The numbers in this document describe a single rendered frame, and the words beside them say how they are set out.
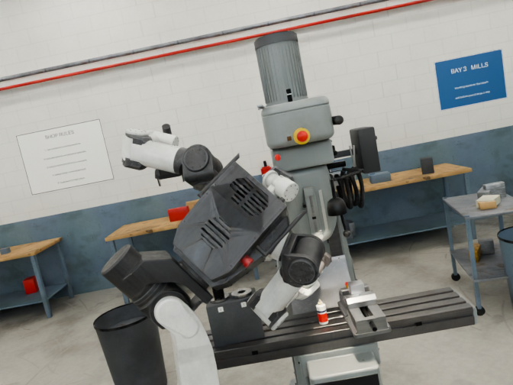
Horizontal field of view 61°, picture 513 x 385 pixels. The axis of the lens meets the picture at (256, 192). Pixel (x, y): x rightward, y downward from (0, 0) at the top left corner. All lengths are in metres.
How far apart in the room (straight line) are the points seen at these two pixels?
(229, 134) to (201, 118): 0.44
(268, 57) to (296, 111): 0.47
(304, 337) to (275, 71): 1.15
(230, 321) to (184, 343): 0.63
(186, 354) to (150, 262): 0.30
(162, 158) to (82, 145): 5.10
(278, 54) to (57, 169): 5.07
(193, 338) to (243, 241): 0.34
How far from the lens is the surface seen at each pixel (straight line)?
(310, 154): 1.73
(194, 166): 1.36
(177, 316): 1.31
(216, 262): 1.21
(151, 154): 1.48
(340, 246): 2.32
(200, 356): 1.40
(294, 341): 1.94
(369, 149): 2.10
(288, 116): 1.62
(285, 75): 2.01
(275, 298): 1.41
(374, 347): 2.00
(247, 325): 1.97
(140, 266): 1.27
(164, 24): 6.33
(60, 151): 6.67
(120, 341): 3.49
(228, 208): 1.20
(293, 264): 1.28
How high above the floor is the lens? 1.82
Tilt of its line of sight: 8 degrees down
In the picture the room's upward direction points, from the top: 11 degrees counter-clockwise
